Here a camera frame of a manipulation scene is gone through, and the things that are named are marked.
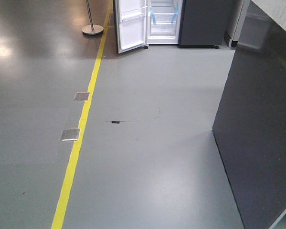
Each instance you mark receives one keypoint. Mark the far metal floor plate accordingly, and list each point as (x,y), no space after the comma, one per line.
(81,96)

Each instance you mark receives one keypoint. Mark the fridge door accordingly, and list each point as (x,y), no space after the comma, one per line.
(130,24)

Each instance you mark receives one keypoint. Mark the metal floor plate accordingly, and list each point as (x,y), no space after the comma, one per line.
(81,96)
(70,134)

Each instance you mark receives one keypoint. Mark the near metal floor plate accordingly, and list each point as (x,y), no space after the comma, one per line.
(70,134)

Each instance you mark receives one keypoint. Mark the open white fridge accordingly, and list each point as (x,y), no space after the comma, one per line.
(164,18)

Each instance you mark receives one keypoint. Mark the dark grey cabinet panel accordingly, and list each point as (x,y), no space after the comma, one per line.
(250,132)

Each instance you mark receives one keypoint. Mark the metal floor stand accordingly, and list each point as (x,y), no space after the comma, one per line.
(91,29)

